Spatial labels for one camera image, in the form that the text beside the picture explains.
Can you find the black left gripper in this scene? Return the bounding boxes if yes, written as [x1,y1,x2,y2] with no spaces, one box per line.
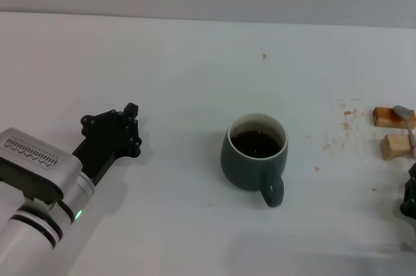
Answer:
[71,103,143,188]

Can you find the grey ceramic cup with coffee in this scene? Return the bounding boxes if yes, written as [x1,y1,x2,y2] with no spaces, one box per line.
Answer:
[220,112,289,208]

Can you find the pink handled metal spoon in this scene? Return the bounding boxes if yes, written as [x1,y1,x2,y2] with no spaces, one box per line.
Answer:
[392,105,416,159]

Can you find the light wooden block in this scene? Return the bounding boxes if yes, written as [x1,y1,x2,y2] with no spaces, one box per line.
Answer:
[380,133,416,161]

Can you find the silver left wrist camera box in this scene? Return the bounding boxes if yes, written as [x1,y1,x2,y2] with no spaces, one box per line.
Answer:
[0,127,83,205]

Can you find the dark stained wooden block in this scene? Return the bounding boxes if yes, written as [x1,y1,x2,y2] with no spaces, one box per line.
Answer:
[372,107,416,129]

